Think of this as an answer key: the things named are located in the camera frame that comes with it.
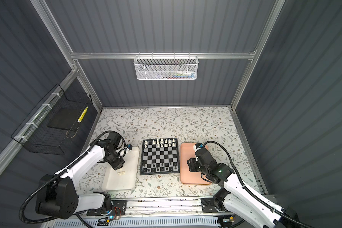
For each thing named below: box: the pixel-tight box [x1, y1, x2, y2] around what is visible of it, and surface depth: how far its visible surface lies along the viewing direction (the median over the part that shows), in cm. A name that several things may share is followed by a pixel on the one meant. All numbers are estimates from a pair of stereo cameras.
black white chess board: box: [139, 137, 181, 176], surface depth 91 cm
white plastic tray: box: [101, 147, 140, 191], surface depth 86 cm
